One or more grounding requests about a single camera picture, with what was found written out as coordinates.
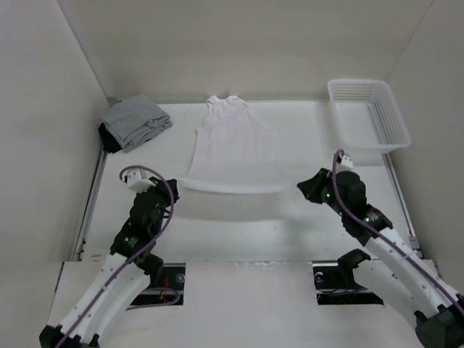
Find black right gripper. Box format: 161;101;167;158
297;167;348;217

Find white tank top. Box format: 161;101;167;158
179;96;296;194

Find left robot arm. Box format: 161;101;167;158
39;178;179;347

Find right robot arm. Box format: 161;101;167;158
297;169;463;347

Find folded black tank top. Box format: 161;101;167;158
98;123;122;154

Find folded grey tank top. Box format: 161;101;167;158
100;94;173;153

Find white plastic basket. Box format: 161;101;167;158
327;78;411;154

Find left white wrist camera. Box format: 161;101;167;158
124;170;154;193

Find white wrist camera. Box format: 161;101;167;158
336;153;354;172
124;170;154;193

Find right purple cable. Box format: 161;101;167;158
332;149;464;309

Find purple cable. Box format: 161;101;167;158
54;165;181;348
332;149;464;309

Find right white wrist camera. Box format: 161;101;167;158
336;153;354;172

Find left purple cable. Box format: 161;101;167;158
54;165;181;348

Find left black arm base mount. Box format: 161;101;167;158
130;263;186;308

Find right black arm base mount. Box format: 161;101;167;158
312;249;384;305

